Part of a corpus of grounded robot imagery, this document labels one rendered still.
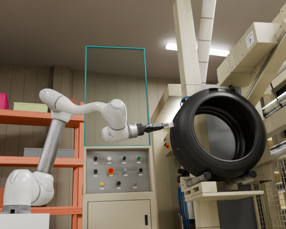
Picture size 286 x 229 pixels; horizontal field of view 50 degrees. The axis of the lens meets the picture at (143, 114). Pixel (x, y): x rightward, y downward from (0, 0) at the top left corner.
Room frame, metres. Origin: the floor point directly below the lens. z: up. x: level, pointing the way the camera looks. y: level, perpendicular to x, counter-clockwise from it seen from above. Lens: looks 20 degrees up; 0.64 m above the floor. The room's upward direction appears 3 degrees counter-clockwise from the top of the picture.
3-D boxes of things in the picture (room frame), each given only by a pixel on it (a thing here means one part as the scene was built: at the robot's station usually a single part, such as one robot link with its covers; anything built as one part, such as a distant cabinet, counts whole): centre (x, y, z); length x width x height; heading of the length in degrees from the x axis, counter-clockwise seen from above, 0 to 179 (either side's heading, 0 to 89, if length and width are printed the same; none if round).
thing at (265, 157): (2.23, -0.79, 1.05); 0.20 x 0.15 x 0.30; 10
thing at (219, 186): (2.13, -0.43, 0.90); 0.40 x 0.03 x 0.10; 100
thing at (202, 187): (1.93, -0.32, 0.84); 0.36 x 0.09 x 0.06; 10
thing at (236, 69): (1.88, -0.77, 1.71); 0.61 x 0.25 x 0.15; 10
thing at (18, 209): (1.85, 0.77, 0.77); 0.22 x 0.18 x 0.06; 14
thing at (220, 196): (1.95, -0.46, 0.80); 0.37 x 0.36 x 0.02; 100
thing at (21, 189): (1.88, 0.77, 0.91); 0.18 x 0.16 x 0.22; 166
